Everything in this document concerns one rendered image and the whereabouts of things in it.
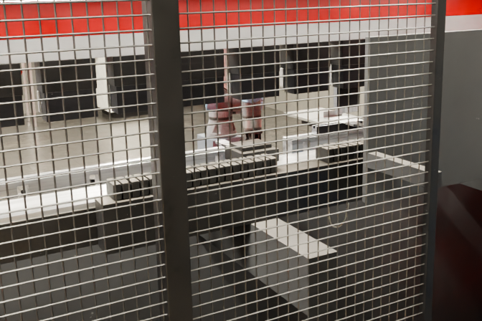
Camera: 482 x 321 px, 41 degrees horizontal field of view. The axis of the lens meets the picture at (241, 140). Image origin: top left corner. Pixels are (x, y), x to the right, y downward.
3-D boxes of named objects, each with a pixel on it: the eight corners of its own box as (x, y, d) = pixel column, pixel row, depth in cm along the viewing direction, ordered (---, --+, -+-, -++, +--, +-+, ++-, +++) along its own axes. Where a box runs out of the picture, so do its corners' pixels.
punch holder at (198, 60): (214, 98, 206) (211, 46, 202) (225, 102, 198) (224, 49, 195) (170, 103, 199) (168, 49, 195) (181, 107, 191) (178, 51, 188)
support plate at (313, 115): (321, 109, 256) (321, 107, 256) (363, 120, 233) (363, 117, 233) (283, 115, 248) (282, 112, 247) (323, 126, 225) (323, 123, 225)
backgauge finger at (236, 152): (237, 143, 205) (236, 128, 203) (279, 161, 182) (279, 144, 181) (202, 148, 199) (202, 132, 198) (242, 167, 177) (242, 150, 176)
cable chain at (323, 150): (415, 141, 195) (416, 128, 194) (429, 145, 190) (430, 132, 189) (315, 158, 178) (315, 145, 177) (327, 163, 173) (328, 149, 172)
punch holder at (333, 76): (361, 82, 233) (361, 36, 229) (376, 84, 226) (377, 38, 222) (327, 86, 226) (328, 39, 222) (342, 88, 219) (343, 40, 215)
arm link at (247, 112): (260, 88, 254) (260, 89, 246) (261, 115, 256) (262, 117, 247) (239, 89, 254) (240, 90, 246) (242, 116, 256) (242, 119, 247)
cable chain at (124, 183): (266, 167, 170) (265, 152, 170) (277, 172, 165) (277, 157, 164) (106, 194, 150) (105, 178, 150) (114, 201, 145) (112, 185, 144)
